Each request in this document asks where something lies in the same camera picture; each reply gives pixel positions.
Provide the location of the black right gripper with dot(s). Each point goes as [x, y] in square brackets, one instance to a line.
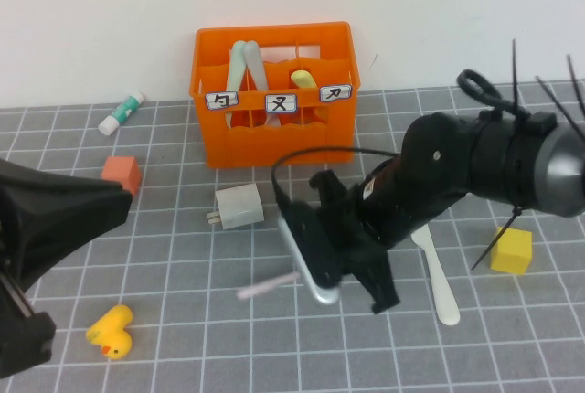
[356, 237]

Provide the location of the pink plastic spoon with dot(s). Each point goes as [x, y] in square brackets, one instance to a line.
[265, 288]

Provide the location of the yellow plastic knife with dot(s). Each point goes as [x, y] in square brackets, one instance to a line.
[302, 78]

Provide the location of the grey plastic fork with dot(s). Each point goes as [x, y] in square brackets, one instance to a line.
[255, 64]

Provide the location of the mint green plastic spoon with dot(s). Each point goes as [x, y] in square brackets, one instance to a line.
[237, 64]

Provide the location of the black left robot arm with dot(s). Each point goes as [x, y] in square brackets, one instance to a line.
[45, 219]

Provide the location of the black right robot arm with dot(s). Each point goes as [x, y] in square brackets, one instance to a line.
[439, 183]

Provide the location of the orange plastic cutlery holder crate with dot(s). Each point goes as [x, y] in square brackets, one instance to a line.
[274, 146]

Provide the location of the cream white plastic knife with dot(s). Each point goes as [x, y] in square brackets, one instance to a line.
[441, 283]

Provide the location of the black zip tie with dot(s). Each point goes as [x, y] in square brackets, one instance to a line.
[515, 73]
[493, 242]
[573, 77]
[555, 98]

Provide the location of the white power adapter plug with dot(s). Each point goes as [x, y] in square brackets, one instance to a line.
[240, 206]

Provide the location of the large yellow cube block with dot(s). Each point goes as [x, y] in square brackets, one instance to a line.
[514, 253]

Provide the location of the grey grid pattern table mat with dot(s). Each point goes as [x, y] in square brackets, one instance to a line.
[228, 365]

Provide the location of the white label with knife character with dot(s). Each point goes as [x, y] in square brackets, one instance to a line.
[335, 94]

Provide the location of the white label with fork character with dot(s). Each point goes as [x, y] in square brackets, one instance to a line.
[281, 103]

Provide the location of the white label with spoon character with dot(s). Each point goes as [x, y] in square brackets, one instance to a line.
[222, 101]

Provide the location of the yellow rubber duck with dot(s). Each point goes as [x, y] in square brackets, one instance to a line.
[112, 329]

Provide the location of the salmon pink cube block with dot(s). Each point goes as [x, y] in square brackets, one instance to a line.
[121, 169]

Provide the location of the white and green glue stick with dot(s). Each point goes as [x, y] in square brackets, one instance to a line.
[121, 114]

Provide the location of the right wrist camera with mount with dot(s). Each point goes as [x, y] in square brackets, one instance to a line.
[311, 247]

